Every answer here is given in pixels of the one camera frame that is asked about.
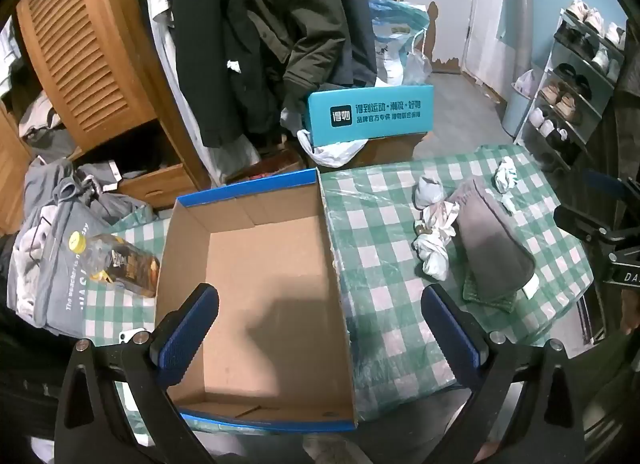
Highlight pale blue trash bin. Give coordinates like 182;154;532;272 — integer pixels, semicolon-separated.
501;69;539;138

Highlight white plastic bag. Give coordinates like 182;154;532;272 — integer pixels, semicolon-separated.
297;129;369;169

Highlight large grey sock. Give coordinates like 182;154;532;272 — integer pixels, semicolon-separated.
446;178;537;302

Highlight white door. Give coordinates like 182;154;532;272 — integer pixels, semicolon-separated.
462;0;532;91

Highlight wooden louvred wardrobe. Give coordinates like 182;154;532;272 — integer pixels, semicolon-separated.
0;0;212;237

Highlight brown cardboard box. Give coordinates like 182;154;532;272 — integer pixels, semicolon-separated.
306;131;432;171

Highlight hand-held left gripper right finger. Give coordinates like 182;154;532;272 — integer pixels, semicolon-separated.
421;284;586;464

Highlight row of shoes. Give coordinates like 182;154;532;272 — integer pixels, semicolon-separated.
527;0;627;155

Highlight crumpled white sock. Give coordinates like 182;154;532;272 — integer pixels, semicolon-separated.
492;156;520;192

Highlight small clear plastic bag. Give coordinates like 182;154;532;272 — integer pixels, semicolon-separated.
402;50;434;86

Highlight green checkered tablecloth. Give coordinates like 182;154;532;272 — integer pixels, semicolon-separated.
82;144;593;447

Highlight grey hoodie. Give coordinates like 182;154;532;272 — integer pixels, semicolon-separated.
20;159;157;230

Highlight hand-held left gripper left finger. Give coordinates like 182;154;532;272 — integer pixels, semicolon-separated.
54;283;221;464

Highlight blue plastic bag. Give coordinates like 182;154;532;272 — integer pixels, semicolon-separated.
368;0;432;86

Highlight teal printed box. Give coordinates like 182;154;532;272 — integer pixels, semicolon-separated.
306;85;435;146

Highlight metal shoe rack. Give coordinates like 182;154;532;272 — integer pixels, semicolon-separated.
514;0;628;172

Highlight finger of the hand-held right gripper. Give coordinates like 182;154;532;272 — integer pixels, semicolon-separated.
582;169;640;206
553;206;632;247

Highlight dark navy hanging coat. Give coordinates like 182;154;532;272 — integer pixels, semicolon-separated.
320;0;379;89

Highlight olive green hanging jacket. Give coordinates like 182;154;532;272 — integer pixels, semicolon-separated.
232;0;352;112

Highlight blue-rimmed cardboard box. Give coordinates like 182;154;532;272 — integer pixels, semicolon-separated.
155;168;359;432

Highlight white patterned sock bundle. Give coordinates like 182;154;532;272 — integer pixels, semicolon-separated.
416;201;461;240

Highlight white sock with blue stripes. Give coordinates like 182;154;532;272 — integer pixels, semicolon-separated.
413;176;446;210

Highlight grey clothes pile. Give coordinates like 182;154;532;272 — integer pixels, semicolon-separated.
42;201;113;340

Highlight yellow-capped plastic bottle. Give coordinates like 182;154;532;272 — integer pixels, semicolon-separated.
67;231;162;299

